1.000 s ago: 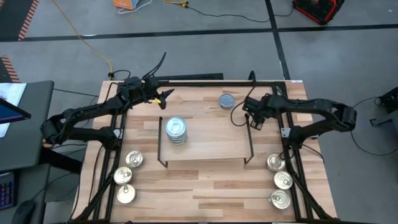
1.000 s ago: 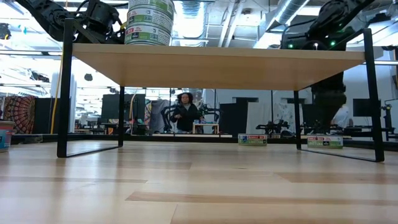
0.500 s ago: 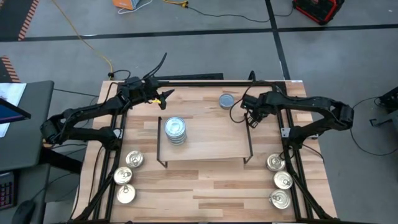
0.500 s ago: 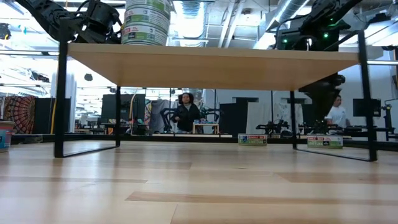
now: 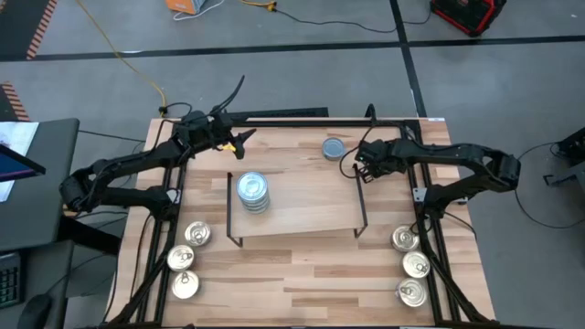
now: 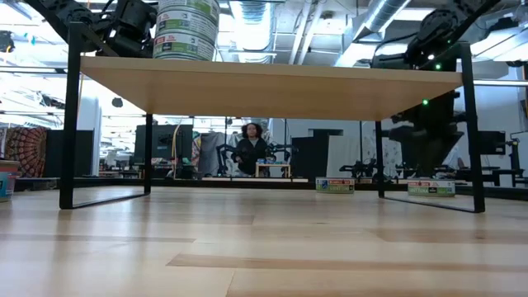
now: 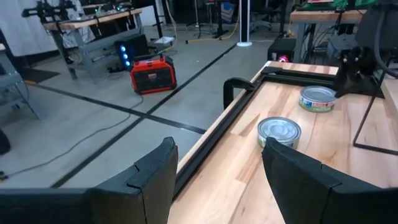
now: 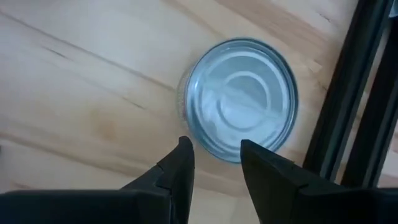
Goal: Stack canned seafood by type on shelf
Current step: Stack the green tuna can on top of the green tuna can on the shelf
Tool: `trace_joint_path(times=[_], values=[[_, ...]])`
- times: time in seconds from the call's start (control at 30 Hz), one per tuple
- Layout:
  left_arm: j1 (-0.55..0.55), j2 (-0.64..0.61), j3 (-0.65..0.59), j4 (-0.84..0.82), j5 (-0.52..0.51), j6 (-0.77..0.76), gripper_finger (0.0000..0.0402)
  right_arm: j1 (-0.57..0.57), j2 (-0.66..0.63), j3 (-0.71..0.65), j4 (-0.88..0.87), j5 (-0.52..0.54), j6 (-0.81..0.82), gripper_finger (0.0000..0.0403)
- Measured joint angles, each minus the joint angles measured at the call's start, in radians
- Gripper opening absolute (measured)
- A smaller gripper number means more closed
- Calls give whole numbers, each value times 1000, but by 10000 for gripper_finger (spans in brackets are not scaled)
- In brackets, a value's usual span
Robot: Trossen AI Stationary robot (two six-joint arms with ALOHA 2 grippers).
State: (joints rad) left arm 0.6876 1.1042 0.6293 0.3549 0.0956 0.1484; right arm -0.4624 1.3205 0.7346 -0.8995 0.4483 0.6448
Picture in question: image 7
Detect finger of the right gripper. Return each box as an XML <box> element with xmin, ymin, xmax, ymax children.
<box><xmin>335</xmin><ymin>76</ymin><xmax>371</xmax><ymax>98</ymax></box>

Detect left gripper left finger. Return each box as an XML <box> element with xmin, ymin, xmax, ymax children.
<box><xmin>0</xmin><ymin>136</ymin><xmax>180</xmax><ymax>224</ymax></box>

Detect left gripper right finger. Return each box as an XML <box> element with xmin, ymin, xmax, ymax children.
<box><xmin>261</xmin><ymin>136</ymin><xmax>398</xmax><ymax>224</ymax></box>

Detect silver can green label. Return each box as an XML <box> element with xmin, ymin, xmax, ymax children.
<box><xmin>298</xmin><ymin>85</ymin><xmax>338</xmax><ymax>113</ymax></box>
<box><xmin>256</xmin><ymin>116</ymin><xmax>302</xmax><ymax>150</ymax></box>

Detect wooden workbench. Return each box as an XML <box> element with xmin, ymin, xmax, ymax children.
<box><xmin>42</xmin><ymin>8</ymin><xmax>144</xmax><ymax>78</ymax></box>
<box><xmin>289</xmin><ymin>7</ymin><xmax>374</xmax><ymax>63</ymax></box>

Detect black box red light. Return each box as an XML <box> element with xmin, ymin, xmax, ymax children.
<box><xmin>267</xmin><ymin>37</ymin><xmax>297</xmax><ymax>63</ymax></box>

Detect black table clamp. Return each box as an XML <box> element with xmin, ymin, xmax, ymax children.
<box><xmin>223</xmin><ymin>77</ymin><xmax>257</xmax><ymax>110</ymax></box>

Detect black pole white base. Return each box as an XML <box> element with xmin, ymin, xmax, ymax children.
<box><xmin>236</xmin><ymin>0</ymin><xmax>253</xmax><ymax>47</ymax></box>

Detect red and black case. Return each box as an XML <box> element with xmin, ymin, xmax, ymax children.
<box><xmin>129</xmin><ymin>55</ymin><xmax>178</xmax><ymax>96</ymax></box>

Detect black floor mat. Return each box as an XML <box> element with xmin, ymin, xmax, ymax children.
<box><xmin>20</xmin><ymin>67</ymin><xmax>60</xmax><ymax>84</ymax></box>

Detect black computer blue lights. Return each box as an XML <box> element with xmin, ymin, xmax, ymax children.
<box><xmin>114</xmin><ymin>33</ymin><xmax>150</xmax><ymax>71</ymax></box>

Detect grey metal stand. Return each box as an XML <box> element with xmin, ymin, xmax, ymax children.
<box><xmin>0</xmin><ymin>73</ymin><xmax>41</xmax><ymax>121</ymax></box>

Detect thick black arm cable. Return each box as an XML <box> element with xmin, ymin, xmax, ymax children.
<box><xmin>374</xmin><ymin>6</ymin><xmax>398</xmax><ymax>79</ymax></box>

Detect black floor cable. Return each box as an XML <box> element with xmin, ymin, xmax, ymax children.
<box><xmin>0</xmin><ymin>93</ymin><xmax>144</xmax><ymax>181</ymax></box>

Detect yellow cable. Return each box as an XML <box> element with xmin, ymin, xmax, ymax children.
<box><xmin>185</xmin><ymin>9</ymin><xmax>242</xmax><ymax>44</ymax></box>

